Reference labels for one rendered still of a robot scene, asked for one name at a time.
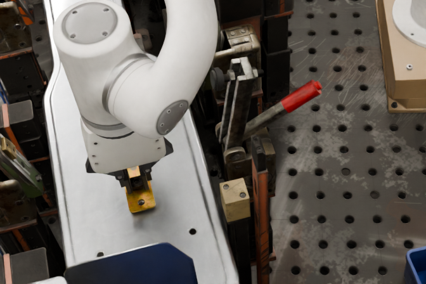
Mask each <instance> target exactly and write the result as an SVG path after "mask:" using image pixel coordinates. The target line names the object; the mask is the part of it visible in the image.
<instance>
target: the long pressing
mask: <svg viewBox="0 0 426 284"><path fill-rule="evenodd" d="M79 1H83V0H42V4H43V8H44V16H45V21H46V28H47V33H48V40H49V47H50V52H51V59H52V64H53V69H52V73H51V76H50V78H49V81H48V85H47V86H46V90H45V92H44V95H43V98H42V109H43V114H44V122H45V127H46V136H47V141H48V148H49V157H50V162H51V170H52V175H53V184H54V189H55V197H56V205H57V210H58V218H59V223H60V232H61V240H62V245H63V253H64V258H65V267H66V269H67V268H68V267H70V266H72V265H73V264H76V263H78V262H82V261H86V260H90V259H94V258H97V254H98V253H99V252H103V253H104V256H105V255H110V254H114V253H117V252H121V251H125V250H129V249H134V248H137V247H142V246H145V245H149V244H152V243H157V242H169V243H170V244H172V245H173V246H175V247H176V248H178V249H179V250H181V251H182V252H184V253H185V254H186V255H188V256H190V257H191V258H192V259H193V262H194V266H195V271H196V275H197V281H198V284H240V278H239V274H238V270H237V266H236V262H235V258H234V256H233V252H232V249H231V245H230V242H229V238H228V234H227V232H226V228H225V225H224V221H223V217H222V214H221V210H220V208H219V204H218V201H217V197H216V193H215V190H214V186H213V184H212V180H211V176H210V172H209V169H208V166H207V162H206V159H205V155H204V152H203V148H202V144H201V142H200V138H199V135H198V131H197V127H196V124H195V120H194V118H193V114H192V111H191V107H189V108H188V109H187V111H186V113H185V114H184V116H183V118H182V119H181V120H180V121H179V123H178V125H177V126H176V127H175V128H174V129H173V130H172V131H171V132H170V133H169V134H167V135H166V136H164V137H165V138H166V139H167V140H168V141H169V142H171V143H172V147H173V150H174V152H173V153H171V154H169V155H167V156H165V157H163V158H161V159H160V160H159V161H158V162H157V163H156V164H155V165H154V166H153V167H152V171H151V175H152V180H151V181H150V182H151V186H152V190H153V196H154V199H155V206H154V208H152V209H147V210H142V211H139V212H135V213H132V212H130V211H129V207H128V204H127V198H126V193H125V189H124V187H122V188H121V186H120V183H119V181H118V180H116V179H115V176H110V175H107V174H99V173H87V172H86V166H85V164H86V160H87V151H86V147H85V144H84V139H83V136H82V131H81V115H80V112H79V109H78V107H77V104H76V102H75V98H74V96H73V93H72V90H71V88H70V84H69V82H68V79H67V76H66V74H65V71H64V68H63V65H62V63H61V60H60V57H59V54H58V52H57V49H56V46H55V43H54V40H53V25H54V23H55V21H56V19H57V18H58V16H59V15H60V14H61V12H62V11H64V10H65V9H66V8H68V7H69V6H71V5H73V4H75V3H78V2H79ZM109 1H112V2H115V3H117V4H118V5H120V6H121V7H122V8H123V9H124V10H126V9H125V6H124V1H123V0H109ZM191 229H195V230H196V231H197V232H196V233H195V234H194V235H191V234H190V230H191Z"/></svg>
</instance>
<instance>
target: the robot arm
mask: <svg viewBox="0 0 426 284"><path fill-rule="evenodd" d="M164 1H165V5H166V9H167V32H166V36H165V41H164V44H163V46H162V49H161V51H160V53H159V56H158V58H157V60H156V61H153V60H152V59H151V58H149V57H148V56H147V55H146V54H145V53H144V52H143V51H142V50H141V48H140V47H139V46H138V44H137V42H136V41H135V39H134V36H133V32H132V28H131V23H130V19H129V16H128V14H127V13H126V11H125V10H124V9H123V8H122V7H121V6H120V5H118V4H117V3H115V2H112V1H109V0H83V1H79V2H78V3H75V4H73V5H71V6H69V7H68V8H66V9H65V10H64V11H62V12H61V14H60V15H59V16H58V18H57V19H56V21H55V23H54V25H53V40H54V43H55V46H56V49H57V52H58V54H59V57H60V60H61V63H62V65H63V68H64V71H65V74H66V76H67V79H68V82H69V84H70V88H71V90H72V93H73V96H74V98H75V102H76V104H77V107H78V109H79V112H80V115H81V131H82V136H83V139H84V144H85V147H86V151H87V160H86V164H85V166H86V172H87V173H99V174H107V175H110V176H115V179H116V180H118V181H119V183H120V186H121V188H122V187H126V190H127V193H128V195H129V194H132V187H131V182H130V177H129V173H128V171H127V169H128V168H131V167H136V166H138V167H139V172H140V175H141V180H142V182H143V187H144V189H145V190H149V185H148V181H151V180H152V175H151V171H152V167H153V166H154V165H155V164H156V163H157V162H158V161H159V160H160V159H161V158H163V157H165V156H167V155H169V154H171V153H173V152H174V150H173V147H172V143H171V142H169V141H168V140H167V139H166V138H165V137H164V136H166V135H167V134H169V133H170V132H171V131H172V130H173V129H174V128H175V127H176V126H177V125H178V123H179V121H180V120H181V119H182V118H183V116H184V114H185V113H186V111H187V109H188V108H189V107H190V105H191V103H192V101H193V99H194V98H195V96H196V94H197V93H198V90H199V89H200V87H201V85H202V83H203V81H204V79H205V77H206V75H207V73H208V71H209V68H210V66H211V64H212V61H213V59H214V55H215V52H216V46H217V35H218V22H217V12H216V6H215V2H214V0H164ZM392 20H393V23H394V25H395V27H396V28H397V30H398V31H399V33H400V34H401V35H402V36H403V37H405V38H406V39H407V40H409V41H411V42H412V43H414V44H417V45H419V46H422V47H425V48H426V0H395V1H394V5H393V7H392Z"/></svg>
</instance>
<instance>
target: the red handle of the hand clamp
mask: <svg viewBox="0 0 426 284"><path fill-rule="evenodd" d="M321 89H322V85H321V84H320V82H319V81H316V82H315V81H314V80H311V81H309V82H308V83H306V84H304V85H303V86H301V87H300V88H298V89H296V90H295V91H294V92H292V93H290V94H289V95H287V96H286V97H284V98H283V99H281V101H280V102H279V103H277V104H276V105H274V106H272V107H271V108H269V109H268V110H266V111H265V112H263V113H261V114H260V115H258V116H257V117H255V118H254V119H252V120H251V121H249V122H247V123H246V127H245V133H244V137H243V141H245V140H246V139H248V138H249V137H251V135H254V134H255V133H257V132H259V131H260V130H262V129H264V128H265V127H267V126H268V125H270V124H272V123H273V122H274V121H276V120H278V119H279V118H281V117H282V116H284V115H286V114H287V113H291V112H293V111H294V110H296V109H298V108H299V107H301V106H302V105H304V104H305V103H307V102H308V101H310V100H312V99H313V98H315V97H317V96H318V95H320V94H321ZM226 138H227V135H225V137H224V138H223V142H224V145H225V146H226Z"/></svg>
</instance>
